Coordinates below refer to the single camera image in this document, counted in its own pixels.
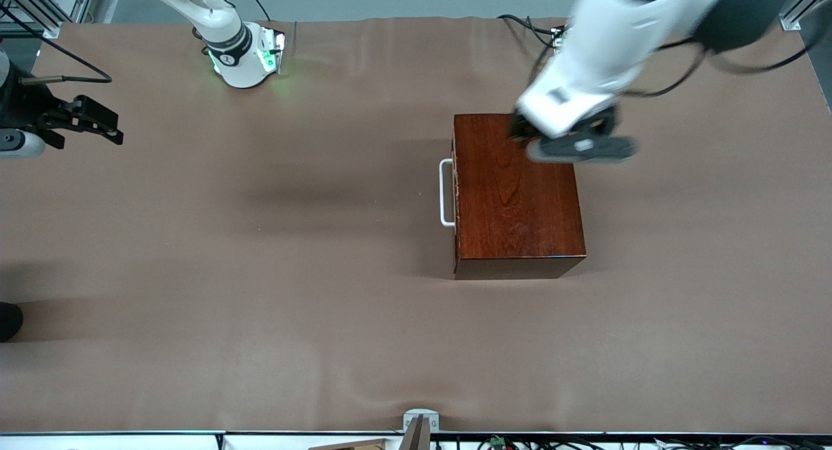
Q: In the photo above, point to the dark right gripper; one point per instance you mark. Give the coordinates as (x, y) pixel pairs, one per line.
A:
(25, 106)

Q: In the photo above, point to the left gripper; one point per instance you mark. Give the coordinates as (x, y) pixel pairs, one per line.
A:
(519, 126)

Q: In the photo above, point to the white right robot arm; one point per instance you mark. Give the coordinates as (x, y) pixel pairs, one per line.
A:
(227, 53)

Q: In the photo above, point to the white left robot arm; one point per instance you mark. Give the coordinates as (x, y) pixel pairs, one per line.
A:
(624, 27)

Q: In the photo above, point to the red-brown wooden cabinet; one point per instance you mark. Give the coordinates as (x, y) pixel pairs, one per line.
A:
(520, 203)

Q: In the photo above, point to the black round object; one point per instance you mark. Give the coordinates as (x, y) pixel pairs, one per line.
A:
(9, 321)

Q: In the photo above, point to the brown table cover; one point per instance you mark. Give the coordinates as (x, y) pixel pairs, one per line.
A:
(260, 307)

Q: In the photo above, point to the light brown wooden piece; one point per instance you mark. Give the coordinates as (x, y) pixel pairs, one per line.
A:
(354, 445)

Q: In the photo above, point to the metal base plate green light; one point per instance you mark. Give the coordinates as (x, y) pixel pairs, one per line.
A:
(558, 40)
(273, 53)

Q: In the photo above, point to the aluminium frame profile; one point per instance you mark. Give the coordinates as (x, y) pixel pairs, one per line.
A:
(806, 8)
(45, 11)

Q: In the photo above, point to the white table frame rail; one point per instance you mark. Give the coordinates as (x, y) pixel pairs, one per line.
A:
(97, 442)

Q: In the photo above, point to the grey metal clamp bracket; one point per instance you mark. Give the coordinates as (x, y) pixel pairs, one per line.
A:
(419, 430)

